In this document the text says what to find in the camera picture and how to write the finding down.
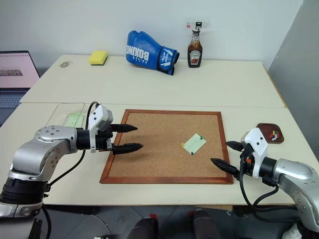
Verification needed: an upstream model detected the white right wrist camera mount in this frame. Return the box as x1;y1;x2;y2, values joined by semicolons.
240;127;269;178

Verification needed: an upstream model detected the wood-framed cork board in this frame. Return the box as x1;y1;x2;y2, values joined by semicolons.
99;109;235;185

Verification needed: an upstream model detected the brown tray of pushpins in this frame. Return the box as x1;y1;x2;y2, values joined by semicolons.
256;122;286;146

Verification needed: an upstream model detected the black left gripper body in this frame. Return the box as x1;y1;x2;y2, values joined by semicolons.
95;125;115;151

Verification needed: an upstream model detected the open laptop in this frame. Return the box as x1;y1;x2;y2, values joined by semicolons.
0;50;41;125

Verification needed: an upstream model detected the blue boxing glove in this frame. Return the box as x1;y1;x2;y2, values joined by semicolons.
123;30;180;76

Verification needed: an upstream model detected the ketchup bottle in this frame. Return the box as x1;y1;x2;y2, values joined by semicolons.
187;29;203;69

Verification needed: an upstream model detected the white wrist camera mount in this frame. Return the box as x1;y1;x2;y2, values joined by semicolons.
87;104;114;154
240;127;269;178

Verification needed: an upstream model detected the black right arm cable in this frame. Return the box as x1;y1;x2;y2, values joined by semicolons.
238;153;299;214

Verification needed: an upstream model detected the white shoe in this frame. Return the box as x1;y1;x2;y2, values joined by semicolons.
281;222;304;239

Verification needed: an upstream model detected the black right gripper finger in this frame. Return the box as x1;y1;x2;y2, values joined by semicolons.
210;157;241;180
225;140;244;151

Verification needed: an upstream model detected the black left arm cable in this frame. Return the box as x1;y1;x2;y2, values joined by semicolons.
47;101;101;186

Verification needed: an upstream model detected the clear wall label strip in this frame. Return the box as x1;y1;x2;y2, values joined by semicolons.
185;20;213;29

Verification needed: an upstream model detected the clear acrylic tray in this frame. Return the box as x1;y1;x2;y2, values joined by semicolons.
46;102;88;130

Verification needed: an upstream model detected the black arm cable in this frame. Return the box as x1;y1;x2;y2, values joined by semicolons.
238;153;299;214
47;101;101;186

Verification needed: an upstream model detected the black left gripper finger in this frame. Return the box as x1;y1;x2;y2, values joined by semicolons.
111;123;139;133
112;142;144;155

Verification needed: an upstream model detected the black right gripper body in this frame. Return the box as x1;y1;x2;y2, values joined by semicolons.
238;143;255;176

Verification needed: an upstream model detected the dark rounded shape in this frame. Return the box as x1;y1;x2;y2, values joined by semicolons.
131;217;160;239
191;208;221;239

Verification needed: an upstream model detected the yellow sponge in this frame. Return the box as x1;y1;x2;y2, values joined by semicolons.
89;50;109;67

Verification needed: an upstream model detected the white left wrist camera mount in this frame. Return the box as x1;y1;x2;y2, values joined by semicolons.
87;104;114;154

